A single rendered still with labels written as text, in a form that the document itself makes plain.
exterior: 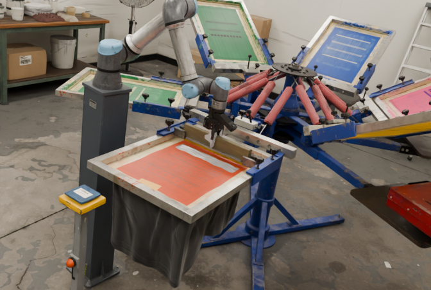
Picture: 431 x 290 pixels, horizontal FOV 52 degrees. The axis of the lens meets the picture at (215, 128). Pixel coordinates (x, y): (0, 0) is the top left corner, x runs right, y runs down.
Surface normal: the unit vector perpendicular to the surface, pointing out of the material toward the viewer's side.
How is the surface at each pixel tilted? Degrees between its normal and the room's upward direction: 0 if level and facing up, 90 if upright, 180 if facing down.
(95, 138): 90
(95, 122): 90
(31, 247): 0
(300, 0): 90
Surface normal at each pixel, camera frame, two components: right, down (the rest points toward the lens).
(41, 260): 0.16, -0.91
